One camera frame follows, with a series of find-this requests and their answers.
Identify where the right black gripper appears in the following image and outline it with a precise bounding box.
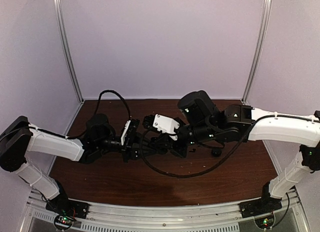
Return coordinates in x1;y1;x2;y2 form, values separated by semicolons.
153;117;217;159

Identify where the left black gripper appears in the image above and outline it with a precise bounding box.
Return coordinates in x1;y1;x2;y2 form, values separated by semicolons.
96;132;157;163

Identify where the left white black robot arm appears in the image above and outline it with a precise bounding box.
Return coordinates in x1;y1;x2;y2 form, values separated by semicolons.
0;114;165;218

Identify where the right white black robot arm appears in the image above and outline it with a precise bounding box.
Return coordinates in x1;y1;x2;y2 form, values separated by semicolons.
143;90;320;217

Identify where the round black disc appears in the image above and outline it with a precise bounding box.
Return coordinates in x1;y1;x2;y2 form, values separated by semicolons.
211;148;222;157

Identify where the left circuit board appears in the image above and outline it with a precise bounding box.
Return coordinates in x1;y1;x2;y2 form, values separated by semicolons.
53;215;75;230

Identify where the circuit board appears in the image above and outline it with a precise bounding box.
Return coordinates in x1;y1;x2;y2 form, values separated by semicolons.
254;215;275;229
53;215;75;230

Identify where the right circuit board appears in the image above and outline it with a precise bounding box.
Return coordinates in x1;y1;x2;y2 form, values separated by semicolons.
254;215;275;229

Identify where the right black camera cable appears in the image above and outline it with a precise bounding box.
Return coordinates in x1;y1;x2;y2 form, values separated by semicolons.
140;116;258;178

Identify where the black camera cable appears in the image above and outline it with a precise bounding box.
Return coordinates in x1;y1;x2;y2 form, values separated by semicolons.
140;116;258;178
96;90;133;122

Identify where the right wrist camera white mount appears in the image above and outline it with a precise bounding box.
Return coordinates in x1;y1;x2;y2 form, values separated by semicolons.
142;114;180;141

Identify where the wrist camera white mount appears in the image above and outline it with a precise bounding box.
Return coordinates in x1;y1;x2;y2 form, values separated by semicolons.
120;119;140;146
142;114;180;141

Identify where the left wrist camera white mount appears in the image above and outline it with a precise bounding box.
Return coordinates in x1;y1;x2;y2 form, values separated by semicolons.
120;119;140;146

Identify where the left black camera cable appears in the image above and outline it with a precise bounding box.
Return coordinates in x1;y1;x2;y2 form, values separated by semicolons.
96;90;133;122

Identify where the aluminium front rail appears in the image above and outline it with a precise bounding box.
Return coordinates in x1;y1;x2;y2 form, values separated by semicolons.
22;191;308;232

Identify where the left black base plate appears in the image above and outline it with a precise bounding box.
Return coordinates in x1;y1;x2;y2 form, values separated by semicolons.
45;200;89;219

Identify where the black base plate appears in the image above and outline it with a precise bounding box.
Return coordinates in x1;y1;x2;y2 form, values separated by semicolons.
239;198;282;218
45;200;89;219

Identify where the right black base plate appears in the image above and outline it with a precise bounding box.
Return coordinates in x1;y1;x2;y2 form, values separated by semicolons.
239;198;282;218

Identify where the left aluminium frame post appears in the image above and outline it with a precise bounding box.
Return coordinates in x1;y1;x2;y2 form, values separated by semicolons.
53;0;84;103

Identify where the aluminium frame post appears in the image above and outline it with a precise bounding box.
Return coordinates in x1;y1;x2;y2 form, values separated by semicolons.
241;0;272;104
53;0;84;103

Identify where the right aluminium frame post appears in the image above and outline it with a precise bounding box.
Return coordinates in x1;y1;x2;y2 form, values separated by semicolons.
241;0;272;104

